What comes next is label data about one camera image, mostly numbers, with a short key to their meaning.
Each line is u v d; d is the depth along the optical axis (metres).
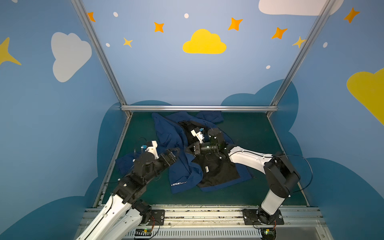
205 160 0.83
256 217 0.75
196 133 0.78
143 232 0.73
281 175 0.47
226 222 0.73
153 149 0.64
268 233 0.73
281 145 1.08
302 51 0.85
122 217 0.47
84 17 0.72
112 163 0.97
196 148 0.73
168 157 0.61
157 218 0.74
